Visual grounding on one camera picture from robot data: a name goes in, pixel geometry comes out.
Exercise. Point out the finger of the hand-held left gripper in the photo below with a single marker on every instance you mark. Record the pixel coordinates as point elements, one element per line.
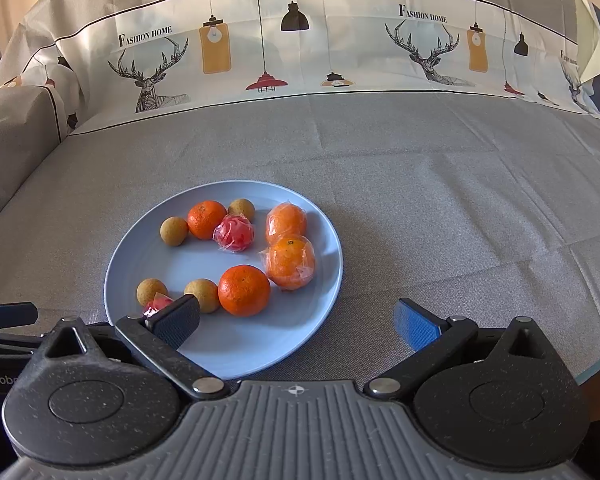
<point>10,342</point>
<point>7,315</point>

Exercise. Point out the grey pillow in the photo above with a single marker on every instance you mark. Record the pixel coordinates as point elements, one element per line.
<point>15,150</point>

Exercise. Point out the blue plate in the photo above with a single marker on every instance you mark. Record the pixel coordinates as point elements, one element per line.
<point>240,345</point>

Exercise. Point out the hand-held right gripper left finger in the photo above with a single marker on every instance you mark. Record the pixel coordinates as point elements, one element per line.
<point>177,320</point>

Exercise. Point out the red plastic fruit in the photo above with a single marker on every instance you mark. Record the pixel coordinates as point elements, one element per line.
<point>159,305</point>
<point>234,233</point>

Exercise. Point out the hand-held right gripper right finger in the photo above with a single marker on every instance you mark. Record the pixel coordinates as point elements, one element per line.
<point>417,327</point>

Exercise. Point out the brown longan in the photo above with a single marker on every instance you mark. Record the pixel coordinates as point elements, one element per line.
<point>202,294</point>
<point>174,230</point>
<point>241,208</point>
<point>151,291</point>

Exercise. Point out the plastic mandarin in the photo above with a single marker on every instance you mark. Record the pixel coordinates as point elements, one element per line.
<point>286,222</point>
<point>290,262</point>

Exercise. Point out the deer print quilt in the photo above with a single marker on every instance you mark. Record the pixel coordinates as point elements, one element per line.
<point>330,25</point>

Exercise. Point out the bare mandarin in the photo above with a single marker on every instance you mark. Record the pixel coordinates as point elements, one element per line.
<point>207,219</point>
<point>244,291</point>

